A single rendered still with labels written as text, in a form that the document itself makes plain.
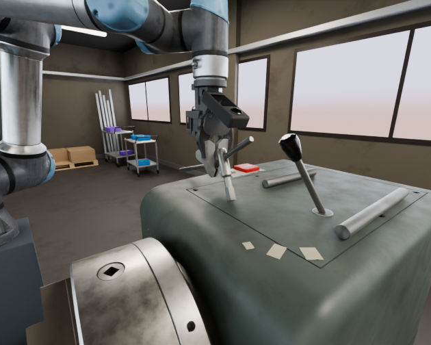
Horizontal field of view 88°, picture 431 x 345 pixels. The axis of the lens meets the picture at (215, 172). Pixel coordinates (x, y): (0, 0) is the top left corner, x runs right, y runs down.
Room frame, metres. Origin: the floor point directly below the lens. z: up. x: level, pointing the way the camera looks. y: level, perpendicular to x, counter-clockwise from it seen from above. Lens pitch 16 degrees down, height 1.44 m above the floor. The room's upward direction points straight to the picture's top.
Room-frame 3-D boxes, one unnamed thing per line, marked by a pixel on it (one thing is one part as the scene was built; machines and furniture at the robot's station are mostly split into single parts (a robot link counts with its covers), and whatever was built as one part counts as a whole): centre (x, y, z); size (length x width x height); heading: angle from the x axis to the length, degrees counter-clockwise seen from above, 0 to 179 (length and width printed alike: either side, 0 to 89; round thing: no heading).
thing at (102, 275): (0.25, 0.14, 1.22); 0.03 x 0.03 x 0.03
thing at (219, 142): (0.53, 0.00, 1.33); 0.06 x 0.03 x 0.09; 35
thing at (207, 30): (0.52, 0.01, 1.60); 0.09 x 0.08 x 0.11; 76
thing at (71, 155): (5.84, 3.89, 0.22); 1.23 x 0.82 x 0.43; 132
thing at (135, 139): (5.22, 1.73, 0.44); 0.95 x 0.58 x 0.89; 42
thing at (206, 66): (0.52, 0.01, 1.52); 0.08 x 0.08 x 0.05
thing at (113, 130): (6.12, 2.63, 0.51); 1.05 x 0.61 x 1.03; 39
